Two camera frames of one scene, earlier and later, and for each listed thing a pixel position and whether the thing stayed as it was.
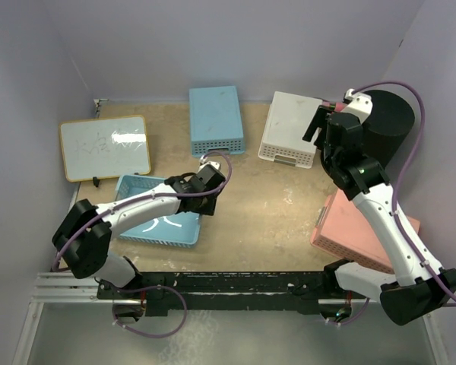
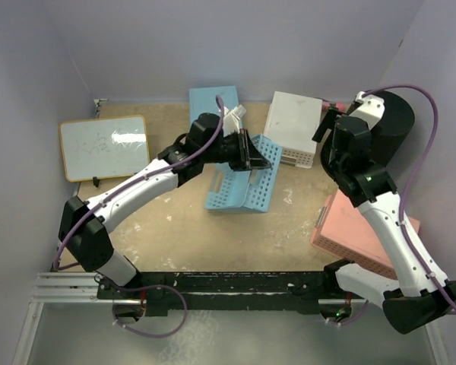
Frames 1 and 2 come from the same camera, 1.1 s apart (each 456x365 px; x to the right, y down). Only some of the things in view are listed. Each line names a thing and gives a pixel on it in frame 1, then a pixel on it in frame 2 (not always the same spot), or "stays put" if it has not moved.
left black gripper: [208, 208] to [248, 157]
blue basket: [176, 229] to [254, 189]
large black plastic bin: [386, 128] stays put
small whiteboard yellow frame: [104, 147] stays put
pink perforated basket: [342, 228] stays put
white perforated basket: [289, 115] stays put
